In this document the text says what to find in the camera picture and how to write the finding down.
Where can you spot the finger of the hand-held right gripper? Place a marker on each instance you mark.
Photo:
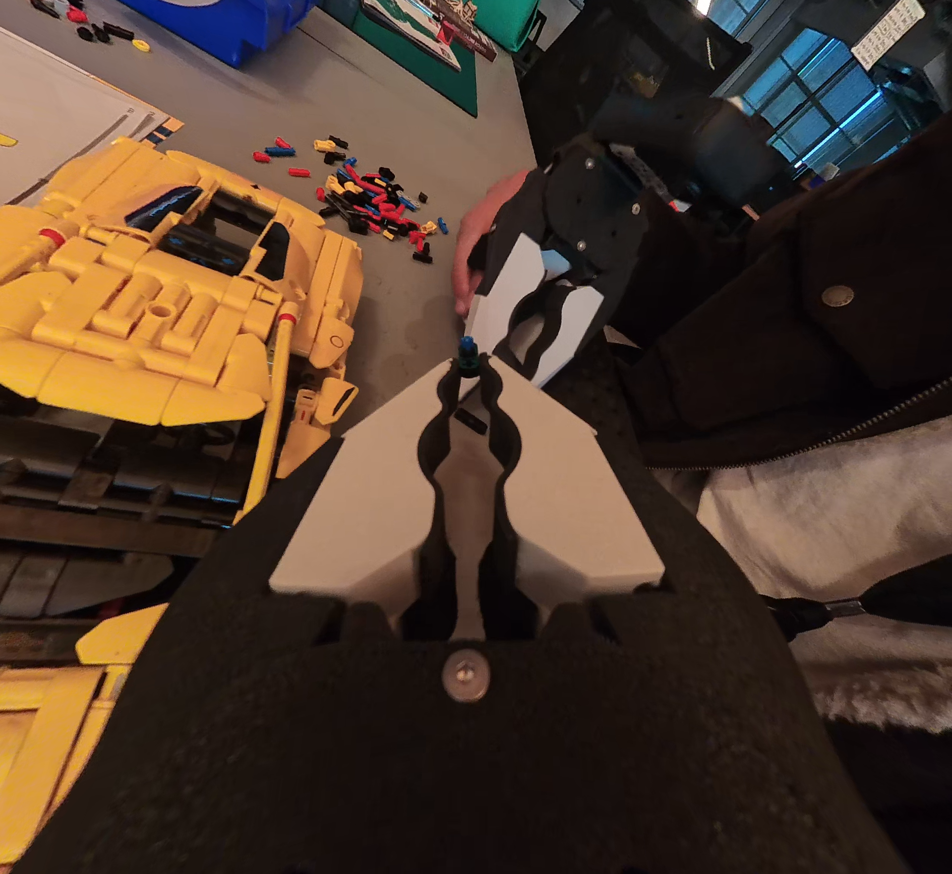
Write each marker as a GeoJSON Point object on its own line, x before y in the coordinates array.
{"type": "Point", "coordinates": [576, 323]}
{"type": "Point", "coordinates": [506, 279]}

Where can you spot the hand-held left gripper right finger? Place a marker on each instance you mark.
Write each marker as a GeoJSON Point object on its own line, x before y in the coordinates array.
{"type": "Point", "coordinates": [580, 509]}

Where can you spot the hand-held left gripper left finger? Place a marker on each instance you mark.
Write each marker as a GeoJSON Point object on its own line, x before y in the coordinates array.
{"type": "Point", "coordinates": [364, 517]}

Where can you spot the blue pin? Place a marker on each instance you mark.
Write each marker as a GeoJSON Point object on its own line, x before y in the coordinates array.
{"type": "Point", "coordinates": [467, 346]}

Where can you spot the person's right forearm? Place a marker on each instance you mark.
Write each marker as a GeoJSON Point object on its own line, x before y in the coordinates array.
{"type": "Point", "coordinates": [692, 279]}

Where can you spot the person's right hand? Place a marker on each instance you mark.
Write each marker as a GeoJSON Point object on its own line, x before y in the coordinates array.
{"type": "Point", "coordinates": [476, 219]}

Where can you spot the cluster of red blue pieces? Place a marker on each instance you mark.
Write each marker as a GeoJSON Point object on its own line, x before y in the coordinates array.
{"type": "Point", "coordinates": [364, 197]}

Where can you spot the dark green mat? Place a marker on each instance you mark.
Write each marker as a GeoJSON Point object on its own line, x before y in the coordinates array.
{"type": "Point", "coordinates": [446, 81]}

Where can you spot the person's fleece-lined jacket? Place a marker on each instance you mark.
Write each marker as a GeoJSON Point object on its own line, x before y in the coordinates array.
{"type": "Point", "coordinates": [818, 368]}

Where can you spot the small wooden model kit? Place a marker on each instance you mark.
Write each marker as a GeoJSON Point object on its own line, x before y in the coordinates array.
{"type": "Point", "coordinates": [424, 3]}

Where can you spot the yellow toy car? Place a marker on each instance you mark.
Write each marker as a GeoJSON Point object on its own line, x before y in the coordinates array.
{"type": "Point", "coordinates": [149, 308]}

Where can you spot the white paper sign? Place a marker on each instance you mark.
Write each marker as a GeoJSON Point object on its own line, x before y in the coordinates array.
{"type": "Point", "coordinates": [889, 29]}

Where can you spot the instruction booklet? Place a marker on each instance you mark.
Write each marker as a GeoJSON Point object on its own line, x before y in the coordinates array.
{"type": "Point", "coordinates": [59, 115]}

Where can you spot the cluster of small mixed pins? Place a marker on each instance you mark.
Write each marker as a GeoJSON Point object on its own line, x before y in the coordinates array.
{"type": "Point", "coordinates": [97, 33]}

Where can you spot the paned glass wall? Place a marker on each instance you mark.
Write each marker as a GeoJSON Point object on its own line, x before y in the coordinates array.
{"type": "Point", "coordinates": [818, 93]}

